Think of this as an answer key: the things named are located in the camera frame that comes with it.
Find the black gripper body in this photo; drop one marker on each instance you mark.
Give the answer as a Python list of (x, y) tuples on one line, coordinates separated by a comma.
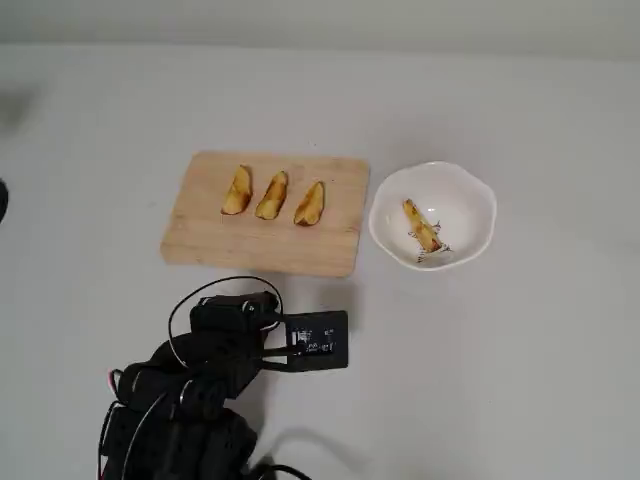
[(223, 311)]

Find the largest apple slice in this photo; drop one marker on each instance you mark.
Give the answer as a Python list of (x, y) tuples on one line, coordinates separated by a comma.
[(420, 225)]

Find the wooden cutting board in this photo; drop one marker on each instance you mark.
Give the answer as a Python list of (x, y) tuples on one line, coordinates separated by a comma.
[(310, 250)]

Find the white ceramic bowl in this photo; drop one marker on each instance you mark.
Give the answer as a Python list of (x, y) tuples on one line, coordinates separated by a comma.
[(460, 210)]

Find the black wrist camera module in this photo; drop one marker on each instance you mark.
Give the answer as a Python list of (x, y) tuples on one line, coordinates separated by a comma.
[(325, 355)]

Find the black camera device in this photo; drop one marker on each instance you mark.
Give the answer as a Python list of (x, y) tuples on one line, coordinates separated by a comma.
[(2, 202)]

